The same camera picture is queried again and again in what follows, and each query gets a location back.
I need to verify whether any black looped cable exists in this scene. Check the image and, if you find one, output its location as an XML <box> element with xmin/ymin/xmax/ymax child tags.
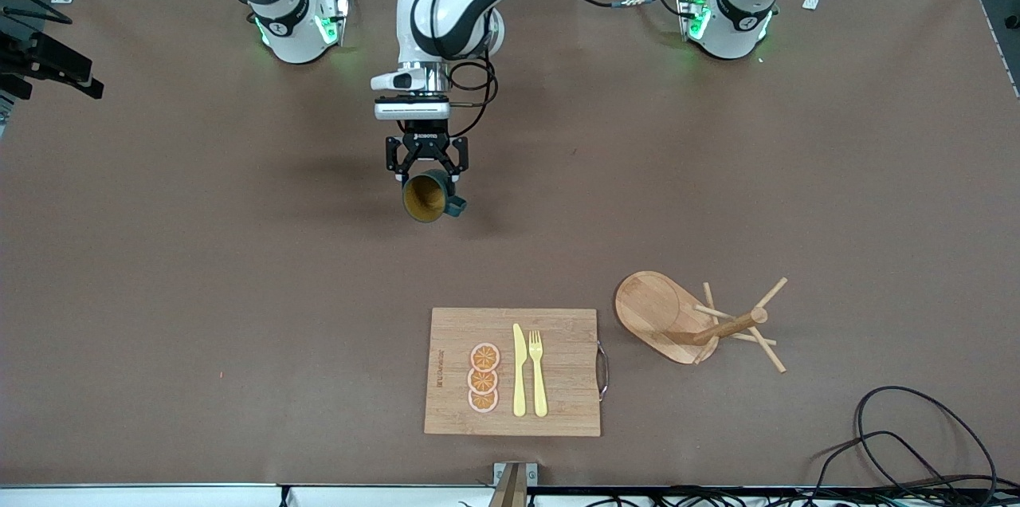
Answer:
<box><xmin>811</xmin><ymin>430</ymin><xmax>998</xmax><ymax>492</ymax></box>
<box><xmin>854</xmin><ymin>386</ymin><xmax>998</xmax><ymax>492</ymax></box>

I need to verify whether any wooden mug tree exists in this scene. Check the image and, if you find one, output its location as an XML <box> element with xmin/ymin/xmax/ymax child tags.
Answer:
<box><xmin>614</xmin><ymin>270</ymin><xmax>790</xmax><ymax>375</ymax></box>

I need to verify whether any brown table mat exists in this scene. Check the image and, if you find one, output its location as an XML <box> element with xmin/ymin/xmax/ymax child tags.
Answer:
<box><xmin>0</xmin><ymin>0</ymin><xmax>1020</xmax><ymax>489</ymax></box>

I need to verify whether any yellow plastic knife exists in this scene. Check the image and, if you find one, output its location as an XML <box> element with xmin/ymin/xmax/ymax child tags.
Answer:
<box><xmin>512</xmin><ymin>323</ymin><xmax>528</xmax><ymax>419</ymax></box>

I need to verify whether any teal ribbed cup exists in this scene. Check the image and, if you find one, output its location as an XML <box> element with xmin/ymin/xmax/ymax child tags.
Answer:
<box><xmin>401</xmin><ymin>169</ymin><xmax>468</xmax><ymax>224</ymax></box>

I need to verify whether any aluminium bracket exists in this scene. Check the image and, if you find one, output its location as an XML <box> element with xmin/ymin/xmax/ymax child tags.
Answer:
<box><xmin>491</xmin><ymin>462</ymin><xmax>539</xmax><ymax>507</ymax></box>

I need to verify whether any white table edge rail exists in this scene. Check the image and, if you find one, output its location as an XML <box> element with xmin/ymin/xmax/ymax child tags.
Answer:
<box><xmin>0</xmin><ymin>482</ymin><xmax>1020</xmax><ymax>507</ymax></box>

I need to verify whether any wooden cutting board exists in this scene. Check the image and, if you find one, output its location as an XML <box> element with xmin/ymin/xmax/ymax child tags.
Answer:
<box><xmin>423</xmin><ymin>308</ymin><xmax>611</xmax><ymax>438</ymax></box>

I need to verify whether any yellow plastic fork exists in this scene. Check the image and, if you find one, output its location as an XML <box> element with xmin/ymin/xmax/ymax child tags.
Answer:
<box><xmin>528</xmin><ymin>330</ymin><xmax>550</xmax><ymax>419</ymax></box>

